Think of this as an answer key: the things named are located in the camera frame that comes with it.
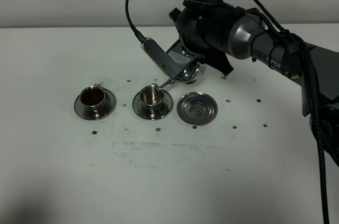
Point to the middle stainless steel teacup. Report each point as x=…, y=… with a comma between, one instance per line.
x=151, y=97

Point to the middle stainless steel saucer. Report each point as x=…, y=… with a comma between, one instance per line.
x=147, y=113

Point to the stainless steel teacup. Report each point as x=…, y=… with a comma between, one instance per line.
x=93, y=96
x=151, y=97

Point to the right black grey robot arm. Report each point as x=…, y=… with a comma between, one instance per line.
x=306, y=64

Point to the left stainless steel saucer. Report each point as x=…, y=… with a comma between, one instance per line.
x=96, y=114

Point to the left stainless steel teacup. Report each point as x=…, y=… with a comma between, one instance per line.
x=93, y=96

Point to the stainless steel teapot saucer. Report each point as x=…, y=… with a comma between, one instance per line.
x=197, y=108

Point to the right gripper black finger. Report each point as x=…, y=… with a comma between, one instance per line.
x=219, y=61
x=175, y=15

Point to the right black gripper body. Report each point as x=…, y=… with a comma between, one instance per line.
x=205, y=27

